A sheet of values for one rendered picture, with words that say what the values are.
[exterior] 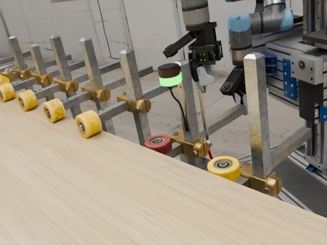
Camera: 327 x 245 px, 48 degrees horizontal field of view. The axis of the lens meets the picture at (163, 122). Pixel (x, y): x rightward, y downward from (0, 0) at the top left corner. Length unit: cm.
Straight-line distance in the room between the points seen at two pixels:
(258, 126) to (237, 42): 44
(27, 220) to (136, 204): 26
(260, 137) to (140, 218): 36
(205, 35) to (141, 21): 394
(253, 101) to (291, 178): 124
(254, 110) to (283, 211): 26
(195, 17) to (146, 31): 394
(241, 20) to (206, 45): 23
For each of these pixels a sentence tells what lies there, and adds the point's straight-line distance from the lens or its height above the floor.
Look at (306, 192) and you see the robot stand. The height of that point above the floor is 21.
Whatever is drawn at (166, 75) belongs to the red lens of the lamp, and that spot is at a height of 111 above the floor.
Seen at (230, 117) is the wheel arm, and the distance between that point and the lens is 133.
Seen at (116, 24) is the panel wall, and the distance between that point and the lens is 537.
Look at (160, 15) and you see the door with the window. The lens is 476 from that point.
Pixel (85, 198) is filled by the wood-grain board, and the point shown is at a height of 90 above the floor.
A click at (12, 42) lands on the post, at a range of 212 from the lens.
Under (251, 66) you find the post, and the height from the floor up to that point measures 114.
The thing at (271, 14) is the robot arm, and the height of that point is 115.
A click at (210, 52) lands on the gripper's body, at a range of 109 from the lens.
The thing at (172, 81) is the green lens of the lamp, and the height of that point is 109.
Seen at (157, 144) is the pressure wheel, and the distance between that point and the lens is 109.
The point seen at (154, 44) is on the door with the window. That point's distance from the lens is 495.
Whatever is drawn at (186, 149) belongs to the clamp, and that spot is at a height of 84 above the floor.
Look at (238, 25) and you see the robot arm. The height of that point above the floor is 115.
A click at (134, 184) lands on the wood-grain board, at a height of 90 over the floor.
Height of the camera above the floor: 140
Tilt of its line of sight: 24 degrees down
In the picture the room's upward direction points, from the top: 11 degrees counter-clockwise
